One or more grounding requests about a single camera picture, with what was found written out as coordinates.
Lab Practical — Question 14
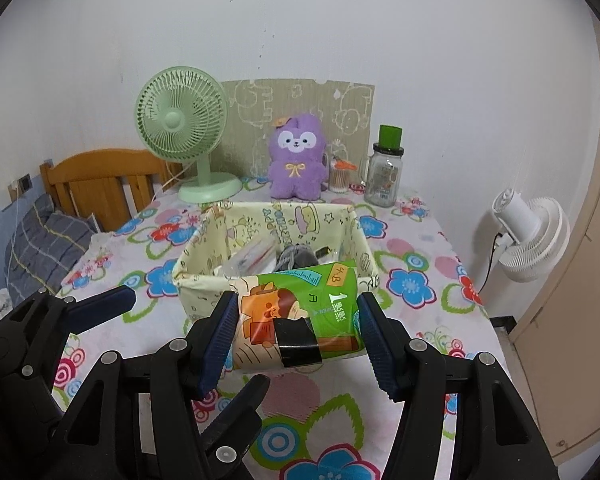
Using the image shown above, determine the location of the yellow printed storage box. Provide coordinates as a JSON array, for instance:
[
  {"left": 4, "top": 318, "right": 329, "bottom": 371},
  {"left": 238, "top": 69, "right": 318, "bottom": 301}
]
[{"left": 172, "top": 201, "right": 381, "bottom": 341}]

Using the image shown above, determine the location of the purple plush toy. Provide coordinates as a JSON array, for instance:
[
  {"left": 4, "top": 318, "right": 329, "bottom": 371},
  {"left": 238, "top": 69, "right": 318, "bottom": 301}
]
[{"left": 266, "top": 113, "right": 329, "bottom": 201}]

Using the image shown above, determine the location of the grey plaid pillow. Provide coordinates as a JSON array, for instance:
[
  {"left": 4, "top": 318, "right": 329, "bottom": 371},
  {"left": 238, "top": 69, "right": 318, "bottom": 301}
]
[{"left": 5, "top": 194, "right": 98, "bottom": 306}]

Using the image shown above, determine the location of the glass mug jar green lid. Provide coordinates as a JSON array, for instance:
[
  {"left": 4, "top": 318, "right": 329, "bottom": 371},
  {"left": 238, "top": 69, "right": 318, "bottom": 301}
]
[{"left": 361, "top": 124, "right": 406, "bottom": 207}]

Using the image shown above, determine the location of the pink tissue packet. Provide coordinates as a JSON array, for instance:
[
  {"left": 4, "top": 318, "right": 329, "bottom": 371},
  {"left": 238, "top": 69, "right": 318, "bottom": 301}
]
[{"left": 224, "top": 239, "right": 277, "bottom": 277}]

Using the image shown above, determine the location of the white fan cord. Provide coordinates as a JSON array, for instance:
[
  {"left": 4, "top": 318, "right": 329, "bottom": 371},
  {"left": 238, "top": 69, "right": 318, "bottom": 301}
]
[{"left": 152, "top": 162, "right": 187, "bottom": 197}]

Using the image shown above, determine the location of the black fan cable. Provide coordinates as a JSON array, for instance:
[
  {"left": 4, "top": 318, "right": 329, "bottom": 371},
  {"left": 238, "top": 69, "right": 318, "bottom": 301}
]
[{"left": 479, "top": 231, "right": 505, "bottom": 293}]

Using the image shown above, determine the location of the white standing fan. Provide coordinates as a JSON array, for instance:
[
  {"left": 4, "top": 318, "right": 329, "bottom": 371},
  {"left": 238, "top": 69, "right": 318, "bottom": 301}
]
[{"left": 491, "top": 188, "right": 571, "bottom": 283}]

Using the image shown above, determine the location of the green desk fan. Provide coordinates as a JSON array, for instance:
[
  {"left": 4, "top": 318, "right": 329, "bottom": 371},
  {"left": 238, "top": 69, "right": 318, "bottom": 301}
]
[{"left": 134, "top": 66, "right": 243, "bottom": 204}]

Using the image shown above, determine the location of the grey sock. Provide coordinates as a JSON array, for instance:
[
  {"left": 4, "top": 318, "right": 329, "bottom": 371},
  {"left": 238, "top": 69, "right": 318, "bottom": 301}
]
[{"left": 276, "top": 242, "right": 322, "bottom": 272}]

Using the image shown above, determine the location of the cotton swab container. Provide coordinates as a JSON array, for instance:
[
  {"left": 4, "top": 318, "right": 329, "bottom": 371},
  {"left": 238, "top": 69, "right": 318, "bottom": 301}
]
[{"left": 328, "top": 155, "right": 356, "bottom": 194}]

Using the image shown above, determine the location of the green printed tissue packet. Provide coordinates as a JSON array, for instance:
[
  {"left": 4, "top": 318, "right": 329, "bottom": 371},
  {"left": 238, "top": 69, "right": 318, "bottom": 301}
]
[{"left": 232, "top": 260, "right": 367, "bottom": 373}]

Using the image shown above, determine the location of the printed cardboard panel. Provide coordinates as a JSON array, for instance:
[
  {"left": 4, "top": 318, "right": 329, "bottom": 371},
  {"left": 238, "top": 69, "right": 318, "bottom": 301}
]
[{"left": 215, "top": 79, "right": 376, "bottom": 181}]

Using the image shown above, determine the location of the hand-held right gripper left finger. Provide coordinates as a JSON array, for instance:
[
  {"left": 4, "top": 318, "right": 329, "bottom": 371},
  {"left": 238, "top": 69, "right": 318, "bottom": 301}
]
[{"left": 50, "top": 290, "right": 241, "bottom": 480}]

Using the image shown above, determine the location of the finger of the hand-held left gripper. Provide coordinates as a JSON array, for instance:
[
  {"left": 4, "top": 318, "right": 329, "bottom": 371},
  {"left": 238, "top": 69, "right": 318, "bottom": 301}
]
[
  {"left": 200, "top": 374, "right": 272, "bottom": 467},
  {"left": 0, "top": 284, "right": 137, "bottom": 401}
]

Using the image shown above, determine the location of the floral tablecloth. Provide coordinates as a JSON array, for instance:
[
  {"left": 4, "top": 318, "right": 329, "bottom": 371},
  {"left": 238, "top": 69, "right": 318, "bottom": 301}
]
[{"left": 50, "top": 177, "right": 513, "bottom": 480}]

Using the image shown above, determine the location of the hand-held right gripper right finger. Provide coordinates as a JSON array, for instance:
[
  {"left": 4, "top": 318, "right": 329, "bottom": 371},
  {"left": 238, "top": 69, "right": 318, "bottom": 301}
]
[{"left": 356, "top": 291, "right": 561, "bottom": 480}]

